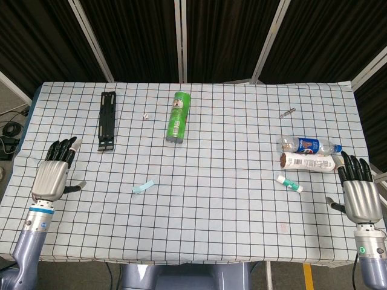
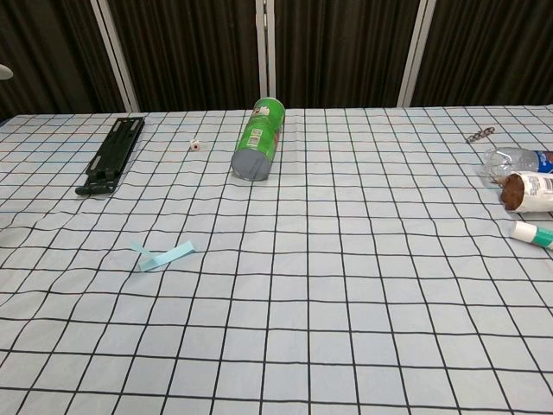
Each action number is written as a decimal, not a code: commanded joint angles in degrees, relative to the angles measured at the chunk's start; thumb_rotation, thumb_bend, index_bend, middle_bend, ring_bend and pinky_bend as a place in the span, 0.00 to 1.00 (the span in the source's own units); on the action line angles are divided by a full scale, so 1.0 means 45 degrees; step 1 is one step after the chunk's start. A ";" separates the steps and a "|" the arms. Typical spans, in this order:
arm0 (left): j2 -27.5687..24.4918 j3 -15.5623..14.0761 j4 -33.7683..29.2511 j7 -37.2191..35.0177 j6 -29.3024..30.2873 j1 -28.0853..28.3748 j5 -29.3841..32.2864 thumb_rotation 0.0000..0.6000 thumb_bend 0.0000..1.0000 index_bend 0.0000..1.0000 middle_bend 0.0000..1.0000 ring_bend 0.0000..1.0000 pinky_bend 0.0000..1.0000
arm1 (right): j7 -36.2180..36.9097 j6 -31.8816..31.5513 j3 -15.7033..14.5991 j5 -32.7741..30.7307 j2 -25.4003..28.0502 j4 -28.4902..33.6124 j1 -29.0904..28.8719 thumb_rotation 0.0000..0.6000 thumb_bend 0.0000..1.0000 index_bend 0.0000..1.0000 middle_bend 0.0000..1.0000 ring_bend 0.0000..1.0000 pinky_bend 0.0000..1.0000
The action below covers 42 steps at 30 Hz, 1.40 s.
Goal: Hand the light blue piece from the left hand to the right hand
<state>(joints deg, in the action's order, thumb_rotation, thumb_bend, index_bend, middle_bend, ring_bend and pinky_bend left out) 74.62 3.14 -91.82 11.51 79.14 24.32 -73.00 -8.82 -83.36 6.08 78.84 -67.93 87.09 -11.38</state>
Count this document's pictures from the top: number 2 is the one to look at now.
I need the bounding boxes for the light blue strip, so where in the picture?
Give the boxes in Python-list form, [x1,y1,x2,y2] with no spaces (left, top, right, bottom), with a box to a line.
[139,242,196,273]

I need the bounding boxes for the green chips can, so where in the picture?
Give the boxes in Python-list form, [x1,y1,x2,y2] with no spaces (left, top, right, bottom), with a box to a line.
[231,97,286,182]

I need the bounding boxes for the dark pleated curtain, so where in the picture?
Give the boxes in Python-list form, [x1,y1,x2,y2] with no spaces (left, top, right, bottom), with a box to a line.
[0,0,553,121]

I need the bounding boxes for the clear plastic bottle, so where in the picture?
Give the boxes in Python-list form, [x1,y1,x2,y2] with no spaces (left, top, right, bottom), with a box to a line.
[477,146,553,188]

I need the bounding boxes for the white and green tube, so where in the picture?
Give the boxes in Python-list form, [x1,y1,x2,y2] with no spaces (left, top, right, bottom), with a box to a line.
[511,220,553,251]

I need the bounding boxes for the white bottle with brown end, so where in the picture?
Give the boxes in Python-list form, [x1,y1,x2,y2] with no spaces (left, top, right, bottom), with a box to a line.
[499,170,553,215]

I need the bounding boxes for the white screen frame post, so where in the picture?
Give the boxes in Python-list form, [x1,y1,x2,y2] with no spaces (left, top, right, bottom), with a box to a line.
[95,0,140,113]
[397,0,437,107]
[256,0,277,105]

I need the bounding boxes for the black metal bracket plate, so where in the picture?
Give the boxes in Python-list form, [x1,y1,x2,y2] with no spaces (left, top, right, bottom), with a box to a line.
[75,116,146,196]

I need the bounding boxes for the metal key chain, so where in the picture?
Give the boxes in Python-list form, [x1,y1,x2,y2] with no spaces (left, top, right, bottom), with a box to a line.
[465,126,496,144]

